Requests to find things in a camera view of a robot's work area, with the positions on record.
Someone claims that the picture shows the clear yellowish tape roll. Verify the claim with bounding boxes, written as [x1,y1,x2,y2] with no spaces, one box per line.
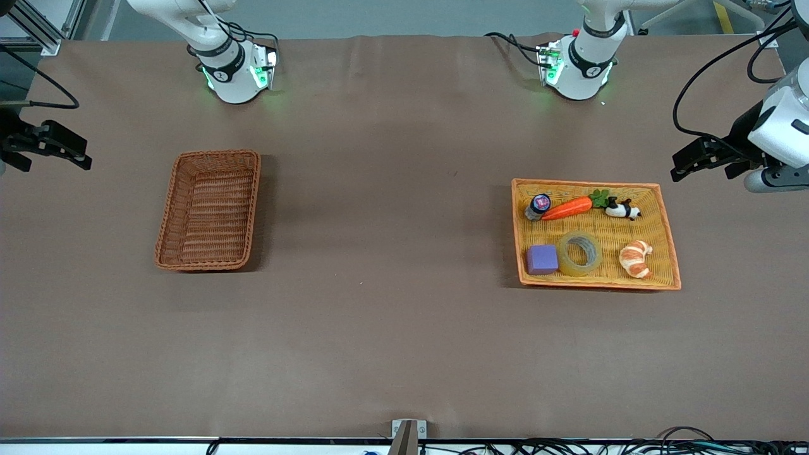
[559,231,602,277]

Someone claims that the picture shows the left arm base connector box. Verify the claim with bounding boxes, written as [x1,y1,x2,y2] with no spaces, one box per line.
[537,40,565,88]

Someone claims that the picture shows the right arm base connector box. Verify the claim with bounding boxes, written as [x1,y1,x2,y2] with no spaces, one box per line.
[250,43,279,90]

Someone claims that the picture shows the orange wicker basket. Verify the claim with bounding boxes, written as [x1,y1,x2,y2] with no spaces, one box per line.
[511,178,682,291]

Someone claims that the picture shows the brown wicker basket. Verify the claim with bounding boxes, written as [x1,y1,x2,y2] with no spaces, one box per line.
[155,149,262,272]

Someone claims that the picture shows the black white panda toy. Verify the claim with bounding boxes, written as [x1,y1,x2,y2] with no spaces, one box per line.
[605,197,642,221]

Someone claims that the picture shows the toy croissant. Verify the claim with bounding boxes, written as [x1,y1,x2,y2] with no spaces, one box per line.
[619,240,654,279]

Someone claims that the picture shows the orange toy carrot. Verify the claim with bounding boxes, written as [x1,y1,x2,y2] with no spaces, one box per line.
[542,188,611,222]

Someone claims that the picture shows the white stand legs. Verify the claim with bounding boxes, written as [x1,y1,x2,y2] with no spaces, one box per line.
[632,0,769,35]

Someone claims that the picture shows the small dark-capped bottle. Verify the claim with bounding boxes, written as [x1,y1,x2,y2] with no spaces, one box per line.
[525,194,552,222]

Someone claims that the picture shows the purple cube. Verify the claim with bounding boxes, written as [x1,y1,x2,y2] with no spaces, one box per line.
[526,245,559,276]

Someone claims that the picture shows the brown table cloth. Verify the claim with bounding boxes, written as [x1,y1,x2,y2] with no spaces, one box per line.
[0,33,809,441]

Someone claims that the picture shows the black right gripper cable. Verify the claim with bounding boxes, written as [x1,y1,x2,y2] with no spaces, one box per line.
[0,44,80,110]

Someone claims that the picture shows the short black left arm cable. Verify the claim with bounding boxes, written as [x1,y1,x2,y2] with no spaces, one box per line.
[747,25,798,85]

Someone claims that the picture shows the black right arm base cable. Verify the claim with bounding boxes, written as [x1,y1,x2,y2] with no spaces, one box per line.
[201,0,281,54]

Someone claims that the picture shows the black arm base cable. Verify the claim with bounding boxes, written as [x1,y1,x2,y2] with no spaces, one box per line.
[201,0,281,54]
[485,32,544,67]

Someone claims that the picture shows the black left arm base cable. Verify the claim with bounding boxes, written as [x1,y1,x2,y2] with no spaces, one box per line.
[485,32,544,67]

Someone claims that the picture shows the white table edge rail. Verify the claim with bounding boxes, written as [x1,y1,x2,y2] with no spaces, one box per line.
[0,437,809,455]

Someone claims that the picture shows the black cable bundle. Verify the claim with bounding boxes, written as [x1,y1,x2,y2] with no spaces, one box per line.
[417,426,809,455]

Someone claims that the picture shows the metal table edge bracket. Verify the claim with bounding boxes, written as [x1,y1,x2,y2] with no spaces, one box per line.
[391,419,428,455]

